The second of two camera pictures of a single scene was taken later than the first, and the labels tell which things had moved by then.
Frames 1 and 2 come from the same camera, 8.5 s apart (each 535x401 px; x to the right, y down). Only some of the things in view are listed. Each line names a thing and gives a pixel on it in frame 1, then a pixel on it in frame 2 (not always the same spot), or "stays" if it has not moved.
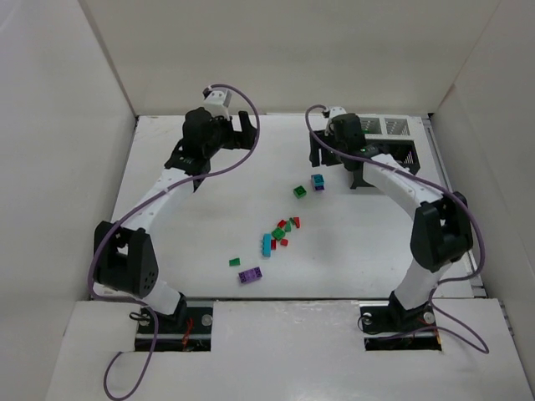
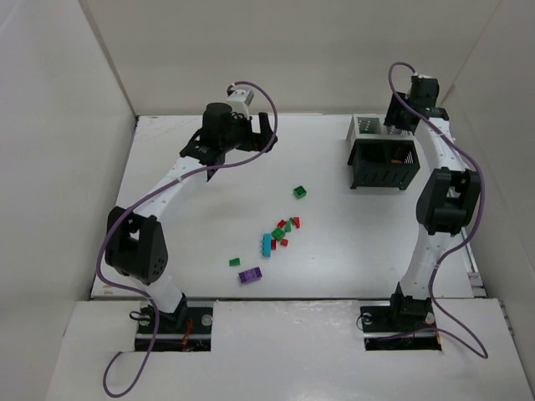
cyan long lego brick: (267, 245) stays
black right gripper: (319, 149) -> (399, 121)
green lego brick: (277, 233) stays
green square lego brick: (299, 191) stays
